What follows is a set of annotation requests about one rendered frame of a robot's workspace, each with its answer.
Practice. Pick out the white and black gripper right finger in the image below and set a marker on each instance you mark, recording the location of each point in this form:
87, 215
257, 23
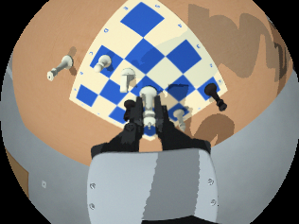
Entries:
172, 138

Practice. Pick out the blue and cream chessboard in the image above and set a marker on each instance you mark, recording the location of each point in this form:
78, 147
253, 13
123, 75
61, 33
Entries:
164, 53

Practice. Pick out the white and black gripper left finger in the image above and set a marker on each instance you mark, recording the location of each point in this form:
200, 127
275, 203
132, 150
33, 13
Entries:
128, 139

